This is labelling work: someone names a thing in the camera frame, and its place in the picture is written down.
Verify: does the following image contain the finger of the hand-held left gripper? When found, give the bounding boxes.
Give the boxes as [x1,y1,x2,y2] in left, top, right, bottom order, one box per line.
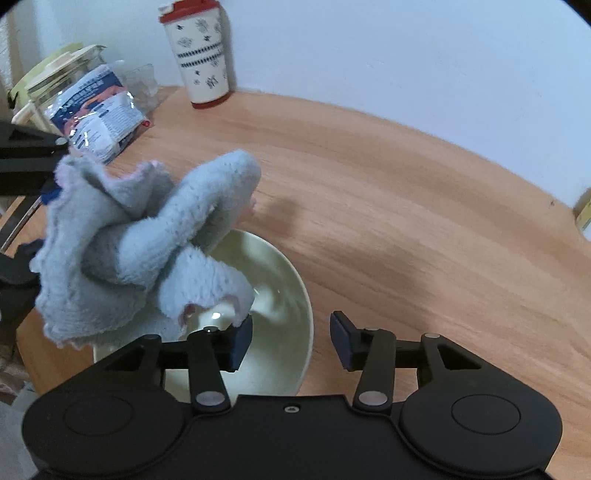
[0,120,70,195]
[0,240,44,326]

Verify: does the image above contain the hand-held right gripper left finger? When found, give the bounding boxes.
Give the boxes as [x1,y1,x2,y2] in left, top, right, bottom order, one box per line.
[95,316,254,413]

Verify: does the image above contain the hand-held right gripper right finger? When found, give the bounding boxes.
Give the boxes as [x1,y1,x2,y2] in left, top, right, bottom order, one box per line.
[330,311,483,411]

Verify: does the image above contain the pale yellow bowl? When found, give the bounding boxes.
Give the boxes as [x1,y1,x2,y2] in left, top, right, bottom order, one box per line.
[92,229,315,402]

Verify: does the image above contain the pink and grey cloth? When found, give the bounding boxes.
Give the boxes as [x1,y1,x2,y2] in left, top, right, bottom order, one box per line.
[28,148,262,349]

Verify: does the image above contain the blue and silver snack packet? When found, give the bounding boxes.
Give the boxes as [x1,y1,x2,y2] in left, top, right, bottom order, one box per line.
[48,64,151,166]

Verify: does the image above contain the glass pitcher with cream lid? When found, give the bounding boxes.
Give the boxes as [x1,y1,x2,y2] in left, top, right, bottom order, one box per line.
[7,42,109,134]

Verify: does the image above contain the clear glass cup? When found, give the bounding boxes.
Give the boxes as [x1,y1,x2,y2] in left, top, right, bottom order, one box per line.
[122,62,160,112]

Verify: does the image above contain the white tumbler with red lid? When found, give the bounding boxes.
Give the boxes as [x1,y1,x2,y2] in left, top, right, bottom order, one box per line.
[158,0,232,110]

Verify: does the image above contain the white pill bottle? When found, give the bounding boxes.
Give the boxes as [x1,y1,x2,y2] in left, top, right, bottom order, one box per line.
[573,187,591,241]

